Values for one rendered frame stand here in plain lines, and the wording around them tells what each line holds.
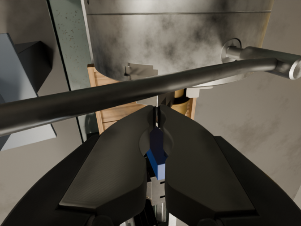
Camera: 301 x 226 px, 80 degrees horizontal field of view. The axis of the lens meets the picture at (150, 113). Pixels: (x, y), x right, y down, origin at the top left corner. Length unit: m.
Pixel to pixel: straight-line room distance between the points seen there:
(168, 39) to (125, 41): 0.06
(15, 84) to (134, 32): 0.59
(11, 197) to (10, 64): 1.71
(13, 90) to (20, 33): 0.77
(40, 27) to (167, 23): 1.29
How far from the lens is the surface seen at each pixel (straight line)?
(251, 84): 2.23
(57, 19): 0.91
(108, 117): 0.64
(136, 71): 0.26
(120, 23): 0.26
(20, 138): 0.87
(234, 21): 0.26
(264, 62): 0.20
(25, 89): 0.77
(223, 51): 0.26
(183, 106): 0.41
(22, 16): 1.49
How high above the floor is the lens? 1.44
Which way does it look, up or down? 57 degrees down
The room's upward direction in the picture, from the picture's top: 148 degrees clockwise
